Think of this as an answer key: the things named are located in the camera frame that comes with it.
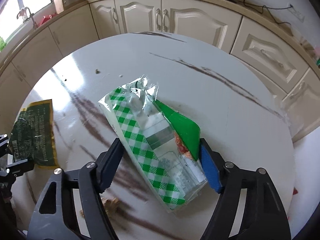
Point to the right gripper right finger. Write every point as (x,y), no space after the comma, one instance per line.
(264,215)

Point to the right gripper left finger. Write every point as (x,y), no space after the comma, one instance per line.
(54,216)

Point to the dark green packet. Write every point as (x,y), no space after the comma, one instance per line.
(32,136)

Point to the green white checkered package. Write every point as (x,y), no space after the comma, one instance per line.
(153,144)

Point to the cream lower kitchen cabinets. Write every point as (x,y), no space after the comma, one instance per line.
(286,68)

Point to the chrome sink faucet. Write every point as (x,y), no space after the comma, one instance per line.
(25,14)

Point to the wooden cutting board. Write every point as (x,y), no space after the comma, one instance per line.
(59,6)

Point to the wall power socket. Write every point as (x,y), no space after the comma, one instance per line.
(296,13)

